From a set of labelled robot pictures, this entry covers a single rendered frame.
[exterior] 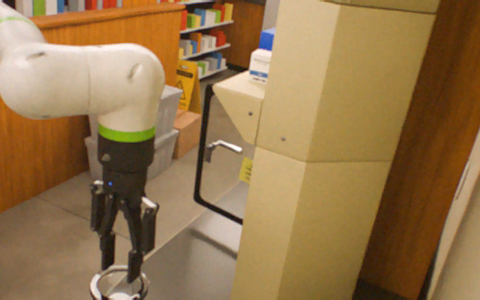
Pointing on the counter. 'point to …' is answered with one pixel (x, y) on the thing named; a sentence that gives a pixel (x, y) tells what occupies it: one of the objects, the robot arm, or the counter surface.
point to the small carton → (259, 66)
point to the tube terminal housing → (325, 146)
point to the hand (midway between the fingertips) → (120, 259)
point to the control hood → (243, 104)
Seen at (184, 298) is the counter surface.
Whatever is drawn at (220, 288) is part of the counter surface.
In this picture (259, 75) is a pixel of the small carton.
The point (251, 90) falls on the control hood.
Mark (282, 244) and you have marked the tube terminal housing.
